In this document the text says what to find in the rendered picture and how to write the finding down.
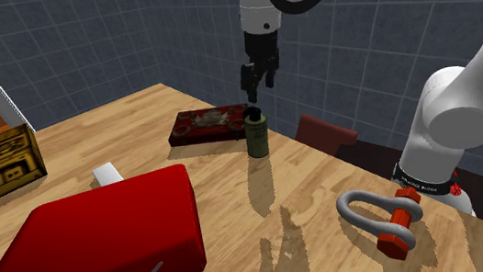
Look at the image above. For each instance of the large red boxy appliance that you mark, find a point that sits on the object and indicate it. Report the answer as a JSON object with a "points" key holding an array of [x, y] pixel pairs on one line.
{"points": [[99, 240]]}

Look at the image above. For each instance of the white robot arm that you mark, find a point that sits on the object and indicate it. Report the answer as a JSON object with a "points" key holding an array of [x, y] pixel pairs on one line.
{"points": [[454, 104]]}

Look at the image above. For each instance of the red ornate flat box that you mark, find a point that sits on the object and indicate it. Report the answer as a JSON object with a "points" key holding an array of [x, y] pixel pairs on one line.
{"points": [[204, 128]]}

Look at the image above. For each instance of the grey shackle with red bolt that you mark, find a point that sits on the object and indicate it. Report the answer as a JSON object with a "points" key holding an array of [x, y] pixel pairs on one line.
{"points": [[397, 223]]}

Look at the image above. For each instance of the green bottle with black cap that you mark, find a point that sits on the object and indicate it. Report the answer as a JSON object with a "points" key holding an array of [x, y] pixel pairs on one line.
{"points": [[257, 136]]}

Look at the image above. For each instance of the dark red chair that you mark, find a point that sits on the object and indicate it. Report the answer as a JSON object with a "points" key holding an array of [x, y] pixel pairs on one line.
{"points": [[322, 134]]}

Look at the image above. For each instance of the small white flat block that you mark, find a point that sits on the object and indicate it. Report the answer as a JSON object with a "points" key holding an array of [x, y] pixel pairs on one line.
{"points": [[107, 174]]}

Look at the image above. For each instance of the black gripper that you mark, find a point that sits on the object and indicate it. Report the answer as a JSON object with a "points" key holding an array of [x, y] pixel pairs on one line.
{"points": [[261, 48]]}

